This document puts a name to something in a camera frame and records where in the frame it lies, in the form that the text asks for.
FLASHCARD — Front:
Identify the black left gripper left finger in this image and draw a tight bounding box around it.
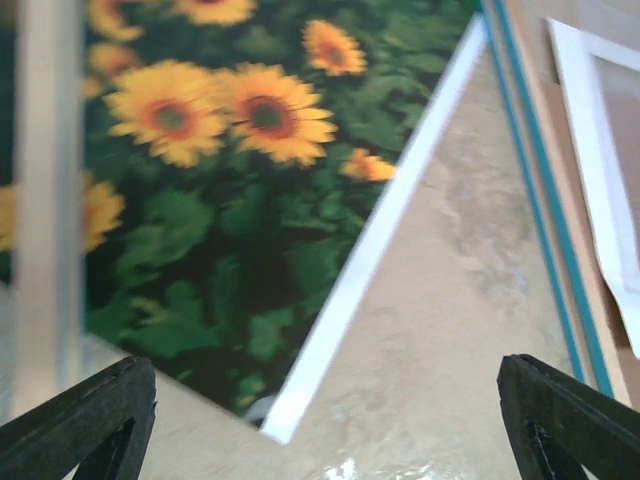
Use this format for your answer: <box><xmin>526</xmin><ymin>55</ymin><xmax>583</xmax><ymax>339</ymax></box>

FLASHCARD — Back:
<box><xmin>1</xmin><ymin>356</ymin><xmax>156</xmax><ymax>479</ymax></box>

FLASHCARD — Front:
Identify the white mat board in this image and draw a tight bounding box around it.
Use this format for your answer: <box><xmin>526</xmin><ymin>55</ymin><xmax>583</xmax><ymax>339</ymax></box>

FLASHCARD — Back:
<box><xmin>548</xmin><ymin>19</ymin><xmax>639</xmax><ymax>353</ymax></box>

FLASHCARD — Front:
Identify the sunflower photo print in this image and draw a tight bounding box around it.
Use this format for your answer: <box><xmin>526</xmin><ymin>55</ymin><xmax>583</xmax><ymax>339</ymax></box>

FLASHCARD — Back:
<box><xmin>1</xmin><ymin>1</ymin><xmax>483</xmax><ymax>444</ymax></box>

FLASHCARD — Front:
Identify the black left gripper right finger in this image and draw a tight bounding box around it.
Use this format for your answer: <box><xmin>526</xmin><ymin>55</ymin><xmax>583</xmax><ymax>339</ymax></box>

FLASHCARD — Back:
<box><xmin>497</xmin><ymin>354</ymin><xmax>639</xmax><ymax>479</ymax></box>

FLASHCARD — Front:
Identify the brown cardboard backing board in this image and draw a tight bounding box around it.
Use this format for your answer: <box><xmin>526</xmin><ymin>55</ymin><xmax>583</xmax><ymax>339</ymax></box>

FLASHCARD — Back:
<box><xmin>514</xmin><ymin>0</ymin><xmax>640</xmax><ymax>411</ymax></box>

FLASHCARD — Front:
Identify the teal wooden picture frame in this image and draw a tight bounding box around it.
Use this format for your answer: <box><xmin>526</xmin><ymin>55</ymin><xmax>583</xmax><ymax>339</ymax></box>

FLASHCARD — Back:
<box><xmin>0</xmin><ymin>0</ymin><xmax>640</xmax><ymax>411</ymax></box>

